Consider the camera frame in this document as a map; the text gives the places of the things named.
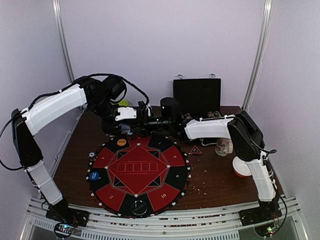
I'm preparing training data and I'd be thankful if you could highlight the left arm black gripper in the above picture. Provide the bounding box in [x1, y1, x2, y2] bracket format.
[90, 96, 122, 136]

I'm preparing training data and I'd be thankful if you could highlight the orange big blind button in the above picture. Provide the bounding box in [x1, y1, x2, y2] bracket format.
[117, 138, 127, 147]

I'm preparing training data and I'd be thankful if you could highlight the black red triangular token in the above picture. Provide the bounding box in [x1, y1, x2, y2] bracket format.
[188, 145, 203, 155]

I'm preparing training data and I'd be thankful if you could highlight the poker chip stack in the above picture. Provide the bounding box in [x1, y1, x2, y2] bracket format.
[88, 152, 97, 161]

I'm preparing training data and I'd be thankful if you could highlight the blue small blind button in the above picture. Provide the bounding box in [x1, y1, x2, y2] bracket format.
[88, 171, 100, 182]

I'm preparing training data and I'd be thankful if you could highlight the blue deck of cards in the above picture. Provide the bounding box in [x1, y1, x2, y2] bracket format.
[119, 123, 132, 135]

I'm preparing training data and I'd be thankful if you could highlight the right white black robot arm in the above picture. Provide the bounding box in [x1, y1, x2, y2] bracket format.
[135, 97, 282, 226]

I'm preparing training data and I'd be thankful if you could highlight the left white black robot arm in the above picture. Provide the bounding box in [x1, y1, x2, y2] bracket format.
[11, 73, 127, 227]

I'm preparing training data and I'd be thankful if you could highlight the lime green plastic bowl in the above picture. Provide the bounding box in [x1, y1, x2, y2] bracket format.
[118, 99, 129, 107]

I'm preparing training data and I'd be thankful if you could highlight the round red black poker mat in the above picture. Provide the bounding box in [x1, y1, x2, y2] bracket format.
[85, 134, 192, 218]

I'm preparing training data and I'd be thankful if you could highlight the black poker chip case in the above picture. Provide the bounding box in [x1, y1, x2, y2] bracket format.
[173, 77, 222, 118]

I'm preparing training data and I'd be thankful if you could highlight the clear round dealer button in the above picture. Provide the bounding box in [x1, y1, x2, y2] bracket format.
[131, 199, 148, 216]

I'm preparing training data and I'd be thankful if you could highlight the white printed ceramic mug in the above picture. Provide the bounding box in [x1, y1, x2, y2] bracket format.
[214, 138, 234, 157]

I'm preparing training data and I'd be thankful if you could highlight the white orange ceramic bowl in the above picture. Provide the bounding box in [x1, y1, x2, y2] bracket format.
[232, 156, 252, 178]

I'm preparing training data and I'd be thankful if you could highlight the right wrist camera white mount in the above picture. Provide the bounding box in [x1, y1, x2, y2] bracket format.
[137, 101, 154, 117]

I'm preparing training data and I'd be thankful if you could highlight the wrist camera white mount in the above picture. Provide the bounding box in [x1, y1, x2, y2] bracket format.
[137, 101, 154, 117]
[114, 107, 137, 122]

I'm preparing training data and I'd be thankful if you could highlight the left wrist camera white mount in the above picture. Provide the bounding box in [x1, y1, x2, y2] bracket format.
[114, 107, 137, 122]

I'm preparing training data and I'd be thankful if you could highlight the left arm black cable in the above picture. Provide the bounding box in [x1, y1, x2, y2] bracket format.
[84, 73, 151, 106]

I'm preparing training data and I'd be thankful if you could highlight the left aluminium frame post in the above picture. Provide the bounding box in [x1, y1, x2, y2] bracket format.
[52, 0, 75, 83]

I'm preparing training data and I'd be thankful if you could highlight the aluminium frame post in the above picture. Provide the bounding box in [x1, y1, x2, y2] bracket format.
[242, 0, 274, 112]
[52, 0, 75, 83]

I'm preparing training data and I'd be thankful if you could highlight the right aluminium frame post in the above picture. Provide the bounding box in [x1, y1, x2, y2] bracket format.
[242, 0, 274, 112]

